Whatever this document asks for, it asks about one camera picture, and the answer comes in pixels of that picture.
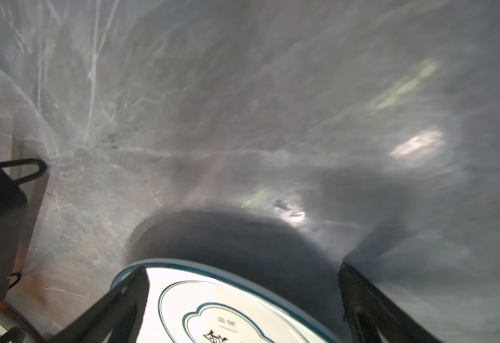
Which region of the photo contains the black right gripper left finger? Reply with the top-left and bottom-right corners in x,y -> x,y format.
50,267 -> 149,342

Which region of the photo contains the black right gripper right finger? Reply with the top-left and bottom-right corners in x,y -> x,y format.
338,262 -> 440,343

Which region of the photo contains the green cloud pattern plate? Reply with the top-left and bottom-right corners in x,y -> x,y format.
111,259 -> 340,342

